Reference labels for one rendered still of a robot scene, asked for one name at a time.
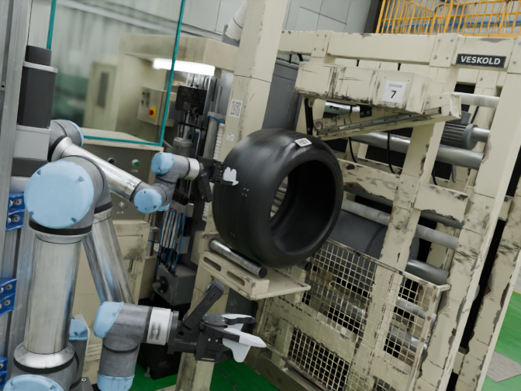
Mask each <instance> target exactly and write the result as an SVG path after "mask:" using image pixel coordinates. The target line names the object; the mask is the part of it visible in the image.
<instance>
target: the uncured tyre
mask: <svg viewBox="0 0 521 391"><path fill-rule="evenodd" d="M302 138H306V139H307V140H308V141H310V142H311V144H309V145H305V146H302V147H301V146H299V145H298V144H297V143H296V142H295V140H299V139H302ZM223 162H224V163H227V164H228V166H227V167H228V168H230V171H232V170H233V169H235V170H236V181H238V184H236V185H224V184H220V185H219V184H215V183H214V186H213V190H212V197H213V201H212V217H213V220H214V224H215V226H216V229H217V231H218V233H219V235H220V236H221V238H222V239H223V240H224V241H225V242H226V243H227V244H228V245H229V246H230V247H231V248H232V249H233V250H235V251H237V252H239V253H241V254H242V255H244V256H246V257H248V258H249V259H251V260H253V261H255V262H256V263H258V264H260V265H263V266H265V267H268V268H279V269H280V268H290V267H292V266H295V265H297V264H299V263H301V262H302V261H304V260H306V259H307V258H309V257H311V256H312V255H313V254H315V253H316V252H317V251H318V250H319V249H320V248H321V247H322V245H323V244H324V243H325V242H326V240H327V238H328V237H329V235H330V234H331V232H332V231H333V228H334V227H335V225H336V222H337V219H338V217H339V215H340V210H341V206H342V202H343V175H342V171H341V169H340V164H339V161H338V159H337V157H336V155H335V153H334V152H333V150H332V149H331V147H330V146H329V145H328V144H326V143H325V142H323V141H322V140H320V139H319V138H317V137H314V136H312V135H308V134H305V133H300V132H295V131H292V130H286V129H283V128H278V127H272V128H267V129H262V130H257V131H255V132H252V133H250V134H249V135H247V136H245V137H244V138H243V139H242V140H241V141H239V142H238V143H237V144H236V145H235V146H234V147H233V149H232V150H231V151H230V152H229V153H228V154H227V156H226V158H225V159H224V161H223ZM286 176H288V185H287V189H286V193H285V197H284V199H283V202H282V204H281V206H280V208H279V209H278V211H277V212H276V213H275V215H274V216H273V217H272V218H271V219H270V216H271V207H272V204H273V201H274V197H275V195H276V193H277V190H278V188H279V187H280V185H281V183H282V182H283V181H284V179H285V177H286ZM244 186H246V187H247V188H250V191H249V194H248V197H247V198H244V197H242V196H241V194H242V191H243V187H244ZM230 231H231V232H233V233H235V236H236V238H235V237H232V236H231V233H230Z"/></svg>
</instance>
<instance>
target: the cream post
mask: <svg viewBox="0 0 521 391"><path fill-rule="evenodd" d="M287 2H288V0H248V1H247V8H246V13H245V17H244V21H243V29H242V33H241V38H240V46H239V50H238V54H237V59H236V66H235V71H234V76H233V83H232V88H231V92H230V97H229V104H228V109H227V113H226V121H225V125H224V129H223V137H222V142H221V146H220V150H219V158H218V161H221V162H223V161H224V159H225V158H226V156H227V154H228V153H229V152H230V151H231V150H232V149H233V147H234V146H235V145H236V144H237V143H238V142H239V141H241V140H242V139H243V138H244V137H245V136H247V135H249V134H250V133H252V132H255V131H257V130H262V126H263V121H264V114H265V110H266V106H267V99H268V95H269V91H270V87H271V79H272V75H273V71H274V64H275V60H276V56H277V52H278V45H279V41H280V37H281V30H282V26H283V22H284V17H285V10H286V6H287ZM232 99H235V100H239V101H243V102H242V106H241V110H240V118H237V117H234V116H229V111H230V106H231V102H232ZM227 133H231V134H234V138H233V141H231V140H227V139H226V136H227ZM205 232H217V229H216V226H215V224H214V220H213V217H212V202H210V204H209V211H208V216H207V221H206V226H205ZM201 258H202V254H200V258H199V263H198V270H197V275H196V279H195V287H194V291H193V295H192V300H191V307H192V305H193V304H194V303H195V302H196V301H197V299H198V298H199V297H200V296H201V294H203V292H204V291H205V289H206V287H207V286H208V285H209V283H210V282H213V281H214V279H216V278H215V277H214V276H212V275H210V274H209V273H208V272H206V271H205V270H203V269H202V268H200V267H199V265H200V264H201ZM222 284H224V283H223V282H222ZM228 294H229V286H228V285H226V284H224V293H223V295H222V296H221V297H220V298H219V300H216V302H215V303H214V304H213V305H212V307H211V308H210V309H209V310H208V311H207V313H225V309H226V302H227V298H228ZM191 307H190V308H191ZM214 364H215V362H204V361H196V360H195V357H193V354H192V353H185V352H182V354H181V361H180V365H179V370H178V377H177V382H176V386H175V391H179V390H182V391H209V387H210V382H211V378H212V372H213V368H214Z"/></svg>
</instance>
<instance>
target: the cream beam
mask: <svg viewBox="0 0 521 391"><path fill-rule="evenodd" d="M387 80H389V81H401V82H407V83H406V87H405V92H404V95H403V99H402V103H397V102H387V101H382V97H383V94H384V90H385V85H386V81H387ZM443 86H444V84H443V83H441V82H438V81H435V80H433V79H431V78H428V77H426V76H424V75H421V74H418V73H416V72H411V71H396V70H387V69H379V68H370V67H355V66H346V65H338V64H322V63H313V62H304V61H300V64H299V68H298V75H297V78H296V83H295V90H294V92H296V93H299V94H303V95H311V96H315V97H318V99H323V100H327V101H332V102H341V103H346V104H351V105H356V104H361V105H366V106H370V107H371V108H379V109H387V110H392V111H397V112H406V113H411V114H416V115H422V114H423V110H424V109H425V105H426V100H427V97H428V96H432V95H439V94H442V91H443Z"/></svg>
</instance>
